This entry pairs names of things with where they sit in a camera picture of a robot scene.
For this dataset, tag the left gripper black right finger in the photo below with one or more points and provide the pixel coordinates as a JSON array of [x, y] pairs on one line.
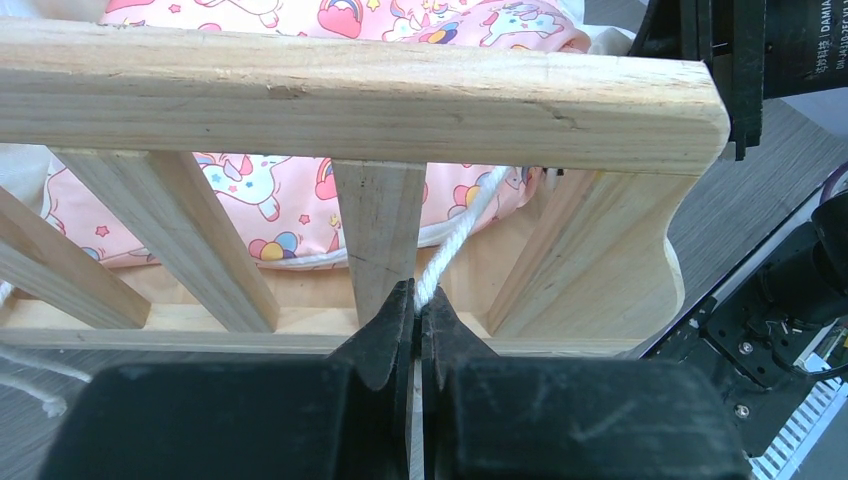
[[488, 416]]

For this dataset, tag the pink printed cushion with ties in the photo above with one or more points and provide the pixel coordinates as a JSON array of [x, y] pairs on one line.
[[285, 208]]

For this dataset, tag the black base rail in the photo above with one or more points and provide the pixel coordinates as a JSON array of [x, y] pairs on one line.
[[756, 335]]

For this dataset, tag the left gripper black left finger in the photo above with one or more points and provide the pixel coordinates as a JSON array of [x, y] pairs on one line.
[[345, 415]]

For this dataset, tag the wooden slatted pet bed frame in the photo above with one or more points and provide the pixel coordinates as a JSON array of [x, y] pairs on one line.
[[588, 270]]

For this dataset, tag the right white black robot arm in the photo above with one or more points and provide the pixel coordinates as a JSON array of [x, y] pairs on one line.
[[757, 51]]

